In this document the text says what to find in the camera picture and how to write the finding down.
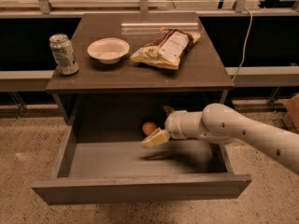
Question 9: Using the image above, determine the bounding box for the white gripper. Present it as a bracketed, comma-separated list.
[141, 105, 187, 148]

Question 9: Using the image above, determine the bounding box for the orange fruit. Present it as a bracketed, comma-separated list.
[142, 121, 157, 136]

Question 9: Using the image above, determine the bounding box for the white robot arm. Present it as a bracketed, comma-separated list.
[142, 104, 299, 174]

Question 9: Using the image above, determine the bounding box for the open grey drawer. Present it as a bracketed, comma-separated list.
[31, 91, 253, 206]

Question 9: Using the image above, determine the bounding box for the yellow brown chip bag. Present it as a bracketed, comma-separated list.
[130, 27, 201, 70]

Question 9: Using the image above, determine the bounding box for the white bowl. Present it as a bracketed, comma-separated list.
[87, 38, 130, 64]

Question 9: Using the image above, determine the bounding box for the green soda can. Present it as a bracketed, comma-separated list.
[50, 34, 78, 76]

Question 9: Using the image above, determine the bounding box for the cardboard box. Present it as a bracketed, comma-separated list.
[284, 93, 299, 132]

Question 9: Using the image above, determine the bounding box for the metal railing frame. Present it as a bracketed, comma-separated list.
[0, 0, 299, 92]

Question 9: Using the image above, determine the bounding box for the white cable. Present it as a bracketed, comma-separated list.
[231, 7, 254, 82]

